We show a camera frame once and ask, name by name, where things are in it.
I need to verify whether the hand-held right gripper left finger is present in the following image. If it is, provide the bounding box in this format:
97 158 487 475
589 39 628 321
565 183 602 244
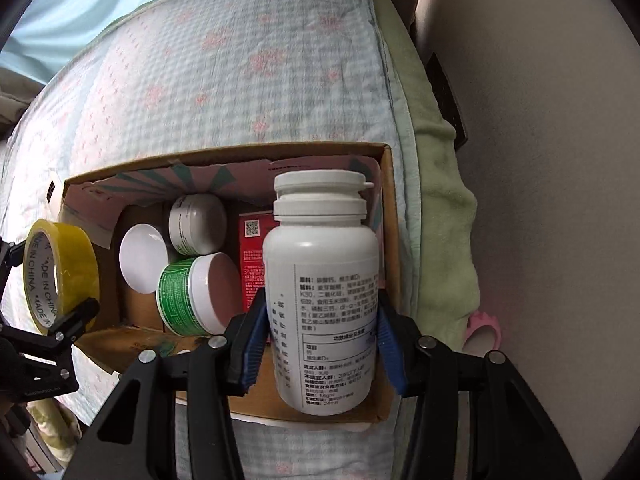
65 287 271 480

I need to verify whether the red small box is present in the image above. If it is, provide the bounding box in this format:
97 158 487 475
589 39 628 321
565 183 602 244
235 211 279 314

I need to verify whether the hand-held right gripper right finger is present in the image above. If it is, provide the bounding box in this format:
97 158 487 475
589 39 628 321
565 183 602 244
375 292 583 480

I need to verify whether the pink slipper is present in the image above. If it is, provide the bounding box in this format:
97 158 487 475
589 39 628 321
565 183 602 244
462 310 501 357

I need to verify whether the printed cardboard box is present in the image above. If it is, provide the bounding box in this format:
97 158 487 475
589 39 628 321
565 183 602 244
62 142 402 423

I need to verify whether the light blue cloth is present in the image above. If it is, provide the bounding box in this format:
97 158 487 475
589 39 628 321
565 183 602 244
0 0 201 92

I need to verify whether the white round jar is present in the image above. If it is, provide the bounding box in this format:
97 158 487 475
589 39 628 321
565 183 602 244
168 193 229 257

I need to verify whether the white pill bottle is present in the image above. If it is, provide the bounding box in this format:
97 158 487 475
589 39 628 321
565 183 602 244
262 169 381 415

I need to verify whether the white round lid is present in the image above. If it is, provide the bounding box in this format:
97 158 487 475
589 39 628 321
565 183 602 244
119 223 170 295

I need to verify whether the yellow tape roll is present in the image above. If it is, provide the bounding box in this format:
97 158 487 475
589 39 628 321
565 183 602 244
23 218 100 335

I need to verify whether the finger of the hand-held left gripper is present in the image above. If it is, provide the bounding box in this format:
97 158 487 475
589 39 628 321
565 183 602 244
0 239 26 306
20 297 101 361

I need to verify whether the white jar green label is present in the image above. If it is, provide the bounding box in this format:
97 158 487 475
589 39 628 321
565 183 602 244
158 252 245 337

